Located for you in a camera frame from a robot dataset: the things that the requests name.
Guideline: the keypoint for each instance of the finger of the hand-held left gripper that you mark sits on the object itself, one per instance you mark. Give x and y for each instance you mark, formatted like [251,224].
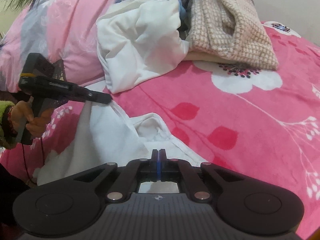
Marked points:
[92,95]

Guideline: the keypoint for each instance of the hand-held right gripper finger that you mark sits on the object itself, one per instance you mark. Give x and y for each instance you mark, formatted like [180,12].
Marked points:
[161,166]
[157,166]

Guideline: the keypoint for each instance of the white button shirt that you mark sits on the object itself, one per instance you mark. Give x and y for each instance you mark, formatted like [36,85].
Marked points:
[105,135]

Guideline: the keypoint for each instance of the person's left hand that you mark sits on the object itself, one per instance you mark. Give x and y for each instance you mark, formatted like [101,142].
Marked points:
[22,112]

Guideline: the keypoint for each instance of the pink grey printed quilt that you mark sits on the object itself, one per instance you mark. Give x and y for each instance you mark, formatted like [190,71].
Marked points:
[62,35]

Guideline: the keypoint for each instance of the white thick garment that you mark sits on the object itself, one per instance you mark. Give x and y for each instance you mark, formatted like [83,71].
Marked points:
[140,42]

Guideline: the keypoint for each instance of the pink floral blanket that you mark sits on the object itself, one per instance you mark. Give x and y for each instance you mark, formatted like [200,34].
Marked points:
[225,105]

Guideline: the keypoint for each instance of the person's black clothing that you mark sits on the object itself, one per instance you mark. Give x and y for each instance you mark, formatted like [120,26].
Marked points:
[10,192]

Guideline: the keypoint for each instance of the beige checked woolen coat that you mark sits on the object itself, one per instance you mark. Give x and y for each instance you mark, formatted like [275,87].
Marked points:
[225,25]

